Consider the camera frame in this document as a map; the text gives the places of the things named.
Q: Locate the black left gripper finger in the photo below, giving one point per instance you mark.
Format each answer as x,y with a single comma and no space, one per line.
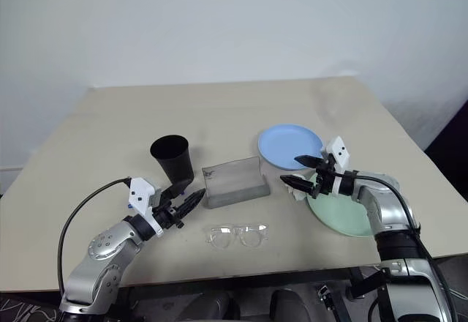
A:
173,191
192,201

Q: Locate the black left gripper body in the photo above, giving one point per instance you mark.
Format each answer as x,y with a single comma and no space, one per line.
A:
168,217

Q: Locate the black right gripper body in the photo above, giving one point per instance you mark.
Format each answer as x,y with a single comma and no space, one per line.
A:
324,175

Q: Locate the clear frame glasses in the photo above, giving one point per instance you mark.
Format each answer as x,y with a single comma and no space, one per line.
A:
237,235

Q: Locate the light blue plate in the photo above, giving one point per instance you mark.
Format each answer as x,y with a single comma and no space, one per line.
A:
285,144

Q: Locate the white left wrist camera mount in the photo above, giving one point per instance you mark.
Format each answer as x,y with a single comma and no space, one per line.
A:
140,194

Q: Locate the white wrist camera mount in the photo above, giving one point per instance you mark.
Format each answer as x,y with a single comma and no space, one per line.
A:
340,150
140,194

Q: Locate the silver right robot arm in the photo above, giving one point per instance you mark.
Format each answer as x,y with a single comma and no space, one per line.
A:
387,205

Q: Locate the light green plate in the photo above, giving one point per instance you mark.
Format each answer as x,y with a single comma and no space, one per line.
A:
340,216

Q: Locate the black angled bracket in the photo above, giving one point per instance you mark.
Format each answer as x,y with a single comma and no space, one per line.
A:
365,283

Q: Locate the dark rounded shape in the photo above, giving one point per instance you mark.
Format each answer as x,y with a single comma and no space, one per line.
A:
290,305

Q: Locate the black pen cup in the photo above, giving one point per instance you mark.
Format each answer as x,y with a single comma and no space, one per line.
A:
173,157

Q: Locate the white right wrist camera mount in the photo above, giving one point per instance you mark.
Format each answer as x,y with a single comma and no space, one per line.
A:
340,150

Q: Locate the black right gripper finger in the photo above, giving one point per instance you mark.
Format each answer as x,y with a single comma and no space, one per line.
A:
300,185
310,161

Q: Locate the white tissue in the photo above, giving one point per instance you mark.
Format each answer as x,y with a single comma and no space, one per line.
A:
297,194

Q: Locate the grey glasses case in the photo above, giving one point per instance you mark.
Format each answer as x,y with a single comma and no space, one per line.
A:
234,183

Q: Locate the dark patterned cushion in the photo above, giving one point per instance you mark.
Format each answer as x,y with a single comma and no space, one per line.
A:
25,311

